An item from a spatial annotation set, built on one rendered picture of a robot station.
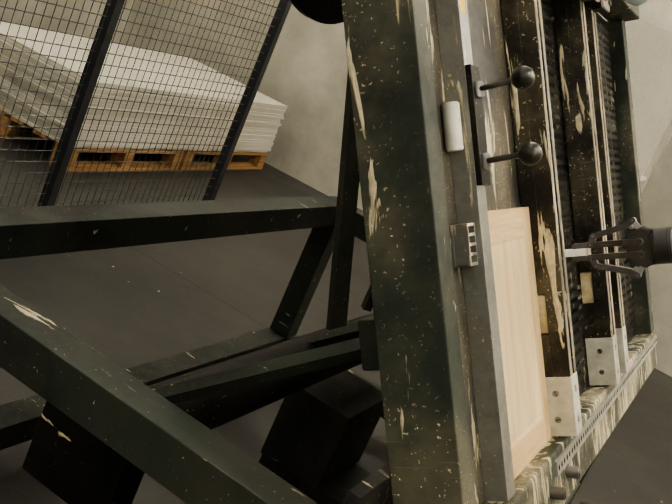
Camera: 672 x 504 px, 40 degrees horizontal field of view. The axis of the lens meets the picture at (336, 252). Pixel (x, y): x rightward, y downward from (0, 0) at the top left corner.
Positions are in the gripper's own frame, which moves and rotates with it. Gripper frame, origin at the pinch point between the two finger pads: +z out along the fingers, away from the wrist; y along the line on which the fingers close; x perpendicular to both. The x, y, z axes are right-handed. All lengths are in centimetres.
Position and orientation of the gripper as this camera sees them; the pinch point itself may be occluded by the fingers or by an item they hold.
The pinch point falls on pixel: (573, 252)
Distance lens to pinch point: 201.9
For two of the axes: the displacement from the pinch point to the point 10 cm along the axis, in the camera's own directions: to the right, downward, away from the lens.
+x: -4.4, 0.7, -9.0
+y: -1.0, -9.9, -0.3
